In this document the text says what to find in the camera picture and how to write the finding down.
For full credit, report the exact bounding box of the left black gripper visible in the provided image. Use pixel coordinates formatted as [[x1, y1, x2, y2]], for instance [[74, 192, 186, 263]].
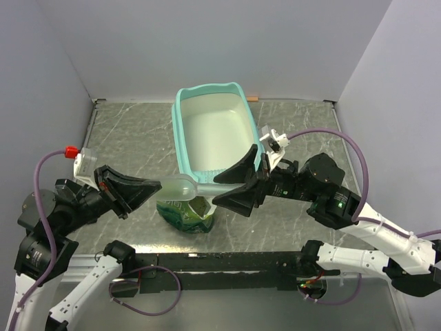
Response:
[[56, 162, 162, 234]]

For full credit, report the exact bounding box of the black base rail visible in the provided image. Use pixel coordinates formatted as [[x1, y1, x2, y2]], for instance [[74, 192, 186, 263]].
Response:
[[121, 251, 340, 294]]

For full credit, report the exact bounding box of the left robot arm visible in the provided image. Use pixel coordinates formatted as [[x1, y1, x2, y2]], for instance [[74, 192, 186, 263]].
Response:
[[6, 165, 162, 330]]

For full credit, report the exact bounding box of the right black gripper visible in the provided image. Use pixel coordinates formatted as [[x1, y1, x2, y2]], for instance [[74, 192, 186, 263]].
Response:
[[211, 143, 317, 216]]

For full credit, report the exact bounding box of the clear plastic scoop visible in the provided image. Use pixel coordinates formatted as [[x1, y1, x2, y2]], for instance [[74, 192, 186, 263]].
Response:
[[153, 174, 242, 201]]

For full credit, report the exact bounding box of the green litter bag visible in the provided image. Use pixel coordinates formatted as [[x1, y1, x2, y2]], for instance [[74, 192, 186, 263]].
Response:
[[156, 197, 216, 234]]

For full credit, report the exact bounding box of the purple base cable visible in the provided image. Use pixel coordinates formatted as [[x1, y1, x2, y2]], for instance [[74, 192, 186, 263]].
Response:
[[108, 265, 182, 315], [299, 272, 362, 307]]

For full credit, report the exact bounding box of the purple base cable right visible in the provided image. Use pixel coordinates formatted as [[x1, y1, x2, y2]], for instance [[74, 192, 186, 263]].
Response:
[[299, 272, 362, 307]]

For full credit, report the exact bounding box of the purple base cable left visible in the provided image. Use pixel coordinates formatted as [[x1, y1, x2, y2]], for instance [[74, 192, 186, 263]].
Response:
[[108, 265, 182, 315]]

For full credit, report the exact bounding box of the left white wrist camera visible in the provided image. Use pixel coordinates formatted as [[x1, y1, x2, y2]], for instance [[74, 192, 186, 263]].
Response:
[[64, 146, 98, 190]]

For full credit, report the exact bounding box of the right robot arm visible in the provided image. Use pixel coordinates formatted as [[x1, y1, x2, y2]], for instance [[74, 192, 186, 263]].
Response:
[[213, 146, 440, 297]]

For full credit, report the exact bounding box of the teal litter box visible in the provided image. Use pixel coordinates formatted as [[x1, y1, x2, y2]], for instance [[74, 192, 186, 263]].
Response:
[[171, 82, 265, 183]]

